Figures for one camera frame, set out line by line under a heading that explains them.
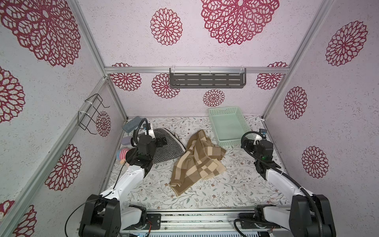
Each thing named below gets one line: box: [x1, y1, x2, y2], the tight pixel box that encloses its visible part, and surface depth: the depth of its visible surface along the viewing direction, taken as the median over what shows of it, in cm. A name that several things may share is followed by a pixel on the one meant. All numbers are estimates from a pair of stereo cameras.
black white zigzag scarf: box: [152, 127, 187, 164], surface depth 99 cm
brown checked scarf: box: [169, 129, 227, 197], surface depth 94 cm
